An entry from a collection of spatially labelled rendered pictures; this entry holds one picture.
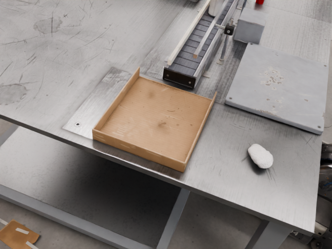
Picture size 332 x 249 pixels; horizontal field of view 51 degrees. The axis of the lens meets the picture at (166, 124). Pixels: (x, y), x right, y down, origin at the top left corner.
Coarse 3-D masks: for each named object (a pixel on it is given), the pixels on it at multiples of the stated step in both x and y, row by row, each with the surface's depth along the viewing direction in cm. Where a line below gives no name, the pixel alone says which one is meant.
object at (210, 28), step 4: (228, 0) 129; (224, 4) 125; (220, 8) 123; (224, 8) 126; (220, 12) 121; (216, 16) 119; (216, 20) 117; (212, 24) 115; (208, 28) 113; (212, 28) 114; (208, 32) 112; (204, 36) 110; (208, 36) 111; (204, 40) 108; (200, 44) 106; (204, 44) 108; (200, 48) 105; (196, 52) 103; (196, 56) 103
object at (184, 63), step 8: (232, 0) 145; (208, 8) 139; (208, 16) 135; (224, 16) 136; (200, 24) 130; (208, 24) 131; (192, 32) 126; (200, 32) 126; (216, 32) 132; (192, 40) 122; (200, 40) 123; (208, 40) 123; (184, 48) 118; (192, 48) 119; (176, 56) 115; (184, 56) 115; (192, 56) 116; (200, 56) 116; (176, 64) 112; (184, 64) 112; (192, 64) 113; (176, 72) 110; (184, 72) 109; (192, 72) 110
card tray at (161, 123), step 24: (120, 96) 102; (144, 96) 107; (168, 96) 108; (192, 96) 109; (120, 120) 99; (144, 120) 100; (168, 120) 101; (192, 120) 102; (120, 144) 91; (144, 144) 94; (168, 144) 95; (192, 144) 96
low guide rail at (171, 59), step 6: (204, 6) 132; (204, 12) 133; (198, 18) 126; (192, 24) 123; (192, 30) 123; (186, 36) 117; (180, 42) 114; (180, 48) 114; (174, 54) 109; (168, 60) 108
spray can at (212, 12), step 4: (212, 0) 131; (216, 0) 130; (220, 0) 130; (212, 4) 132; (216, 4) 131; (220, 4) 131; (212, 8) 132; (216, 8) 132; (208, 12) 135; (212, 12) 133; (216, 12) 133; (212, 16) 134
